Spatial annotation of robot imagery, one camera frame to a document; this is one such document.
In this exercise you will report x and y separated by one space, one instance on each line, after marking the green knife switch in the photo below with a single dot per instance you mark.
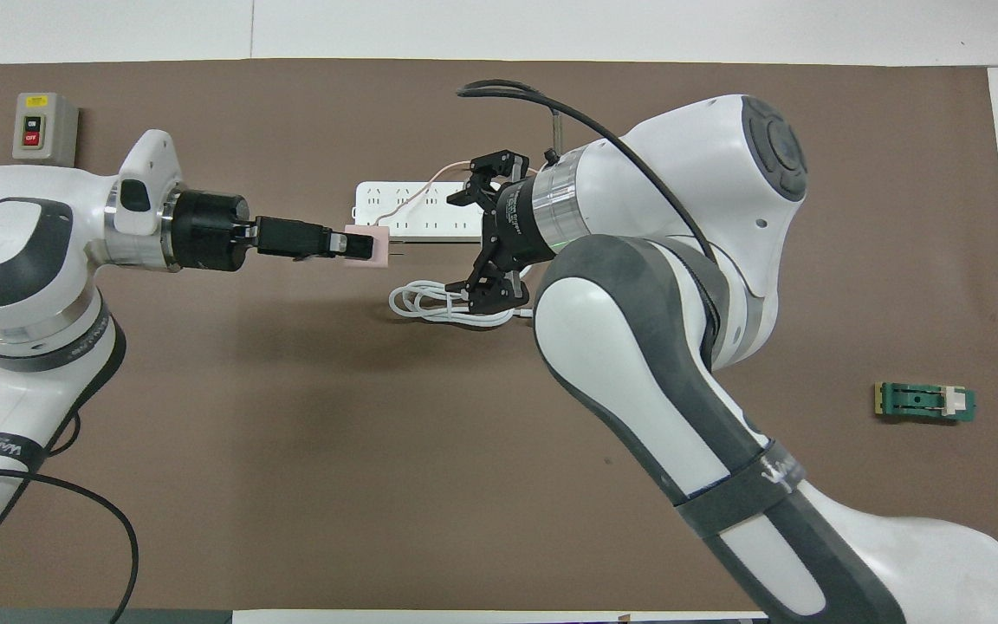
919 401

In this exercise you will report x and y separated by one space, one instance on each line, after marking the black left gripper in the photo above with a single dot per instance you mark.
204 232

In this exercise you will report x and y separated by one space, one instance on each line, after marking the grey push-button switch box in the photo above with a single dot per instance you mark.
42 130

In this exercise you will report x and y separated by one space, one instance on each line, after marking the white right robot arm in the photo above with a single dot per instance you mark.
681 173

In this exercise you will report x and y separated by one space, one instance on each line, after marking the brown table mat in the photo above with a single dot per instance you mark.
291 433

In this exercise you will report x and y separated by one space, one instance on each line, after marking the white power strip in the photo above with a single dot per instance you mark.
430 217

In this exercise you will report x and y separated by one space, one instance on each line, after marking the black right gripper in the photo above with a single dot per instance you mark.
516 221

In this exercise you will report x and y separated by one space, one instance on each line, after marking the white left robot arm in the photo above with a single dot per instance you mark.
14 251

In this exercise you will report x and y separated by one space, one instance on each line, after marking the pink charger block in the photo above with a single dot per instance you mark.
382 247

